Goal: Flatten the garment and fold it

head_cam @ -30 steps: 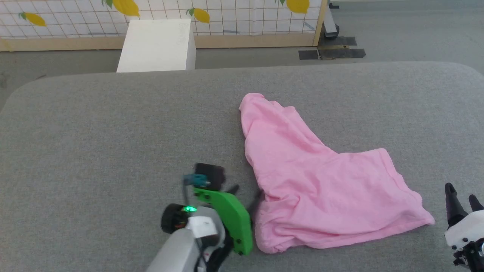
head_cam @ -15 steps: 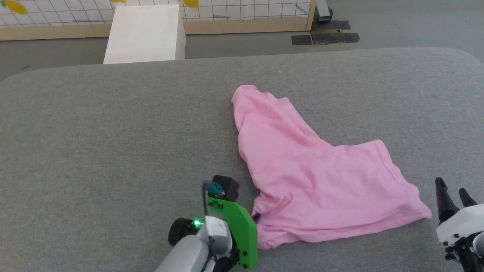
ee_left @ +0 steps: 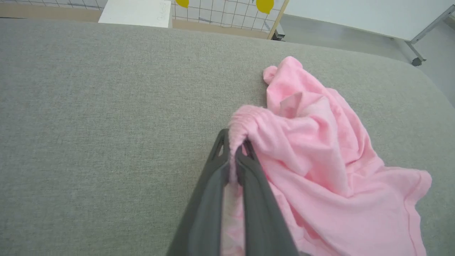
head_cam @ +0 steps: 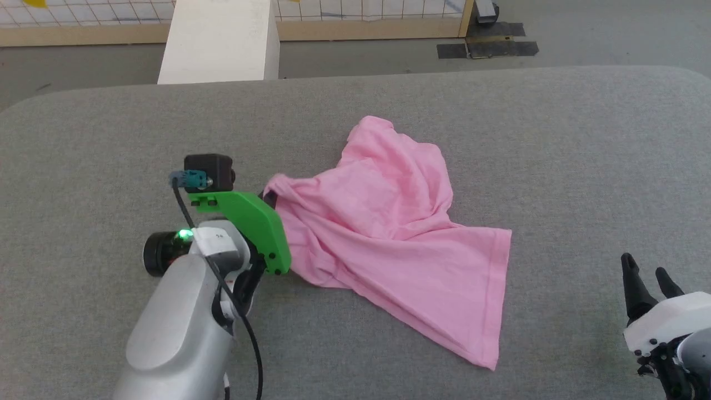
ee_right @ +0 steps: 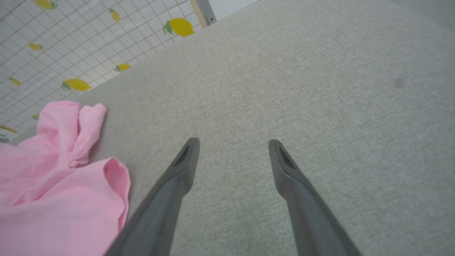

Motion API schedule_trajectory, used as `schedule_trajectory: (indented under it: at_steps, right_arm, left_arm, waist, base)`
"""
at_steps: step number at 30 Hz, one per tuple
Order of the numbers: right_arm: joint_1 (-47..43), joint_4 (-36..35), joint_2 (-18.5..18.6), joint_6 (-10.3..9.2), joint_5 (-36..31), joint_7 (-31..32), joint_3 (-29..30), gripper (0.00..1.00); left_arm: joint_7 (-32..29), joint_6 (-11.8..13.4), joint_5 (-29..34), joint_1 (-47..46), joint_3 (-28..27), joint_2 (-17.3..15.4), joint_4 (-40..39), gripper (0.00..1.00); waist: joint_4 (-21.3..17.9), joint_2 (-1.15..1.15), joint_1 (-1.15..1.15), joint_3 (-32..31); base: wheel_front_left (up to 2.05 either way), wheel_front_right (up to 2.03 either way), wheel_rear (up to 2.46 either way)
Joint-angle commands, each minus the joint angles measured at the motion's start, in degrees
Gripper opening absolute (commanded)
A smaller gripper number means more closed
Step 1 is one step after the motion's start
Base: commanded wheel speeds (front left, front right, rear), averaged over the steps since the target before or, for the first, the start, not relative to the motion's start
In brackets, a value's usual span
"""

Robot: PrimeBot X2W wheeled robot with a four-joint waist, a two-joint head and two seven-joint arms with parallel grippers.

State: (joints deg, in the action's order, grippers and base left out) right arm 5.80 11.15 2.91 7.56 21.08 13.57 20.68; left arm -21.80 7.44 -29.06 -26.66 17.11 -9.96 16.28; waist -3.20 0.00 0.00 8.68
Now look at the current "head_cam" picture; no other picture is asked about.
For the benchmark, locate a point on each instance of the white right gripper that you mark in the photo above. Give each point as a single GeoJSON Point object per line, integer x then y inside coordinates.
{"type": "Point", "coordinates": [675, 316]}

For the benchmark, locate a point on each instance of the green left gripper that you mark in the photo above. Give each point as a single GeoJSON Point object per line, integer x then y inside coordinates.
{"type": "Point", "coordinates": [256, 222]}

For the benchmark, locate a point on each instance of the pink t-shirt garment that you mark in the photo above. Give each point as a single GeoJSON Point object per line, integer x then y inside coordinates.
{"type": "Point", "coordinates": [383, 222]}

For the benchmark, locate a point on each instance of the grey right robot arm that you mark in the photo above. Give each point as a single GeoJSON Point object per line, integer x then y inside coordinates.
{"type": "Point", "coordinates": [697, 355]}

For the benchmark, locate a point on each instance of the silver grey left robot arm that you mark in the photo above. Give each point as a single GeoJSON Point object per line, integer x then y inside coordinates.
{"type": "Point", "coordinates": [172, 328]}

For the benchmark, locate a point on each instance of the white rectangular pillar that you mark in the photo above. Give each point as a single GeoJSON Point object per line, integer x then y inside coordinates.
{"type": "Point", "coordinates": [222, 44]}

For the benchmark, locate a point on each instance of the small black floor tape patch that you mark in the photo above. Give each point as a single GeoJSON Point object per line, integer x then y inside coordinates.
{"type": "Point", "coordinates": [452, 51]}

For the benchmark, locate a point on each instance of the wooden framed grid fence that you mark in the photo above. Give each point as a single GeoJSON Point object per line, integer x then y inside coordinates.
{"type": "Point", "coordinates": [83, 33]}

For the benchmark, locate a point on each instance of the large black floor tape patch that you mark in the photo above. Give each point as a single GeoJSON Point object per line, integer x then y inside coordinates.
{"type": "Point", "coordinates": [500, 44]}

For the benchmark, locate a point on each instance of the dark grey caster foot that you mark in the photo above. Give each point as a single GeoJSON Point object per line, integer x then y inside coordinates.
{"type": "Point", "coordinates": [486, 11]}

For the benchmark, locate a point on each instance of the yellow tape scrap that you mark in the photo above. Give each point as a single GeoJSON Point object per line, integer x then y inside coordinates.
{"type": "Point", "coordinates": [34, 3]}

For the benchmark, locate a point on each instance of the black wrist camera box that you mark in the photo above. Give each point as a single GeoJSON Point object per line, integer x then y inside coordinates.
{"type": "Point", "coordinates": [214, 169]}

